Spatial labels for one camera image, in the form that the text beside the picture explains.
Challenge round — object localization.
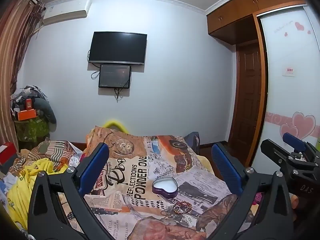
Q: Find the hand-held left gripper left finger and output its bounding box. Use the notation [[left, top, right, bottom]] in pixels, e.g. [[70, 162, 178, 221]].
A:
[[27, 142, 110, 240]]

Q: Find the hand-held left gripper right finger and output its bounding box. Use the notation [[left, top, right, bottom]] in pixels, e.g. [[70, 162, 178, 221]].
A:
[[211, 142, 294, 240]]

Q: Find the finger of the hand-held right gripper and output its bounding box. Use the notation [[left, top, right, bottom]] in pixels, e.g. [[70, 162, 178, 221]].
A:
[[260, 139, 320, 180], [282, 132, 320, 157]]

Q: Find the red and blue beaded bracelet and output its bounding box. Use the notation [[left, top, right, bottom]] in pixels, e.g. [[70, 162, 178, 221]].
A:
[[175, 200, 193, 214]]

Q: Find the purple heart-shaped tin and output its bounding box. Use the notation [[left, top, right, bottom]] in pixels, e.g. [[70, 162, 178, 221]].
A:
[[152, 177, 178, 199]]

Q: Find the gold bangle bracelet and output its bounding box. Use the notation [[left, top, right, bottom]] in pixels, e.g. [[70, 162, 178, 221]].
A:
[[160, 206, 177, 217]]

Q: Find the dark blue bag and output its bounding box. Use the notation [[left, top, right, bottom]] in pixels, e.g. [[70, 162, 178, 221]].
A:
[[184, 132, 200, 155]]

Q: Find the striped cloth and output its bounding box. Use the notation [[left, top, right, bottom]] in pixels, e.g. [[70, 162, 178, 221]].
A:
[[20, 140, 81, 168]]

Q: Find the pink toy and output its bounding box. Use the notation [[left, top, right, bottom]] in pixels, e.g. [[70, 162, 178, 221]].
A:
[[252, 192, 263, 206]]

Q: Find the yellow plastic item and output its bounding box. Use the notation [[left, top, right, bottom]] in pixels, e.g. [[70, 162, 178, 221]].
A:
[[104, 120, 129, 133]]

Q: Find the newspaper print blanket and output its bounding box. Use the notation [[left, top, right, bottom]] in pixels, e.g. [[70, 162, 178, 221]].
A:
[[57, 126, 250, 240]]

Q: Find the brown wooden door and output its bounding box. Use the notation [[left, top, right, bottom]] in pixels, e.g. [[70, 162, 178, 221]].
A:
[[234, 42, 262, 147]]

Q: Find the yellow cloth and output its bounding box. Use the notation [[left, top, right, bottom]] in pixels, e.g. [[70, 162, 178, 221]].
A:
[[7, 159, 69, 230]]

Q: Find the green patterned bag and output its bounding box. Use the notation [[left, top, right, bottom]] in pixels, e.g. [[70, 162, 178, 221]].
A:
[[14, 116, 50, 143]]

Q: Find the white heart-print wardrobe door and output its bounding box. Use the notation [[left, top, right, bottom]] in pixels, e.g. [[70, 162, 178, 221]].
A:
[[259, 5, 320, 147]]

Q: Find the red box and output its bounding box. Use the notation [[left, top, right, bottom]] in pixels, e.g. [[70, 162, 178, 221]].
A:
[[0, 142, 18, 166]]

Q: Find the pile of clothes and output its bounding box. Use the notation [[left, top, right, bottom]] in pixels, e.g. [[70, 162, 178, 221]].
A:
[[10, 85, 48, 110]]

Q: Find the striped brown curtain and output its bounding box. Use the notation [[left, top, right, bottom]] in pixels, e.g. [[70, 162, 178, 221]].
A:
[[0, 0, 46, 150]]

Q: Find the wooden overhead cabinet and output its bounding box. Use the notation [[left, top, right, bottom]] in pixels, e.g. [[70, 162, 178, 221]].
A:
[[206, 0, 307, 44]]

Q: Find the white air conditioner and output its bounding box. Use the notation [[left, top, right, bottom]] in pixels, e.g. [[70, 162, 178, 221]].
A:
[[42, 0, 92, 25]]

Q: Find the black monitor cable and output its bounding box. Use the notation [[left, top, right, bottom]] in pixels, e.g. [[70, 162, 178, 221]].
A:
[[114, 87, 125, 103]]

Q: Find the small black wall monitor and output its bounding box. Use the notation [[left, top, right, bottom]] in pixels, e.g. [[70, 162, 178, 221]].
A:
[[98, 64, 132, 89]]

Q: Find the black wall television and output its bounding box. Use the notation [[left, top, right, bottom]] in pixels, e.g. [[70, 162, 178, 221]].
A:
[[88, 31, 147, 65]]

